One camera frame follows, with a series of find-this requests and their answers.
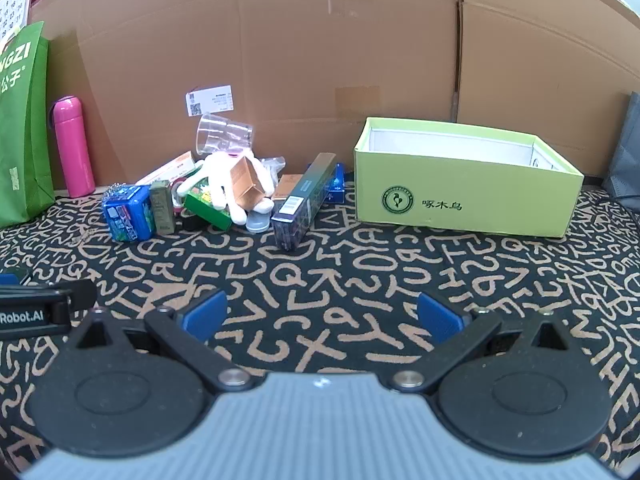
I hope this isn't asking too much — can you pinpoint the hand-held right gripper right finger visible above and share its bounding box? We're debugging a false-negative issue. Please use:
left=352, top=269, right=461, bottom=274
left=385, top=292, right=576, bottom=393

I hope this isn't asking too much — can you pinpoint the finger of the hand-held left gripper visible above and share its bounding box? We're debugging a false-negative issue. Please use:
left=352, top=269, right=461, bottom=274
left=0, top=270, right=97, bottom=311

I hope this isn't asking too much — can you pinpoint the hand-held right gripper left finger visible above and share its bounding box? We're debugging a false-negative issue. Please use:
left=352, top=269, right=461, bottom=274
left=65, top=288, right=251, bottom=392

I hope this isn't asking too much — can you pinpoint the small blue packet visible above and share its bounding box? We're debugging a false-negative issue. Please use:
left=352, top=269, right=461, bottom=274
left=102, top=185, right=156, bottom=242

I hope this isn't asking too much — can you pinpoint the green printed box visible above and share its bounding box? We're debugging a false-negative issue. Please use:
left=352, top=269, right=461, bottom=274
left=183, top=175, right=233, bottom=232

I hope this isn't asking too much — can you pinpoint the light green shoe box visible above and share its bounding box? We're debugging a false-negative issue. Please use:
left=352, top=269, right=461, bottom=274
left=354, top=117, right=585, bottom=238

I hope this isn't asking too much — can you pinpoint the white small bottle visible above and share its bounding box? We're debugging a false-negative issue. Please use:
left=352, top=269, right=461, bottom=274
left=175, top=152, right=281, bottom=226

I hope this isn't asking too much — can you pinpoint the clear plastic bag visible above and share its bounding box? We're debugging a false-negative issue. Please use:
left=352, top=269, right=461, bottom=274
left=260, top=157, right=288, bottom=183

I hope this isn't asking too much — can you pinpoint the blue medicine box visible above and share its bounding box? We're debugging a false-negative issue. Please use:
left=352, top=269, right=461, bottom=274
left=325, top=162, right=347, bottom=204

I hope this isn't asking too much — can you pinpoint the clear plastic cup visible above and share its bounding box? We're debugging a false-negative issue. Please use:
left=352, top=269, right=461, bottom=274
left=196, top=114, right=255, bottom=157

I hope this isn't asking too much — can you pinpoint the black letter print mat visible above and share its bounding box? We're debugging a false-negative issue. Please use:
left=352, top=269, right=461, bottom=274
left=0, top=175, right=640, bottom=476

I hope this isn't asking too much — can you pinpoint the small copper brown box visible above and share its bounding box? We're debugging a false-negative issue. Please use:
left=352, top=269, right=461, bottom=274
left=227, top=155, right=268, bottom=213

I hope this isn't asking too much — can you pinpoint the pink insulated bottle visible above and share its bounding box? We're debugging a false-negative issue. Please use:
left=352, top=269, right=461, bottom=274
left=52, top=95, right=96, bottom=198

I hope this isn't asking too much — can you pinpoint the long dark blue box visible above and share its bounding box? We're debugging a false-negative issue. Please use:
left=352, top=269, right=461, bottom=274
left=271, top=152, right=337, bottom=251

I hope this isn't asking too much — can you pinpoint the white red medicine box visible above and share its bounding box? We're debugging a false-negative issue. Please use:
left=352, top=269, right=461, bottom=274
left=135, top=151, right=197, bottom=187

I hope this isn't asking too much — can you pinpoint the small orange box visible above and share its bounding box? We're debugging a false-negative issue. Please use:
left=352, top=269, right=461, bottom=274
left=272, top=174, right=306, bottom=201

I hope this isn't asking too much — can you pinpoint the green paper shopping bag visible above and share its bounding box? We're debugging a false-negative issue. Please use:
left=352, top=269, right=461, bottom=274
left=0, top=21, right=56, bottom=228

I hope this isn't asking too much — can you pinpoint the grey fabric bag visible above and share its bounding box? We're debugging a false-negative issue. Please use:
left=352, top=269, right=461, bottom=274
left=602, top=91, right=640, bottom=198

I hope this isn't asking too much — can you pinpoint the large cardboard box white label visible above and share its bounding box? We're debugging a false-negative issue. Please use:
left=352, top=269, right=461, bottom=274
left=30, top=0, right=461, bottom=192

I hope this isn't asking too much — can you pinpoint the large plain cardboard box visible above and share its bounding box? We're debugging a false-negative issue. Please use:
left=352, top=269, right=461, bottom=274
left=456, top=0, right=637, bottom=177

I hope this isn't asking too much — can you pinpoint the wall calendar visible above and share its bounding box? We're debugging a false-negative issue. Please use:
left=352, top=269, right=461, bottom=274
left=0, top=0, right=38, bottom=41

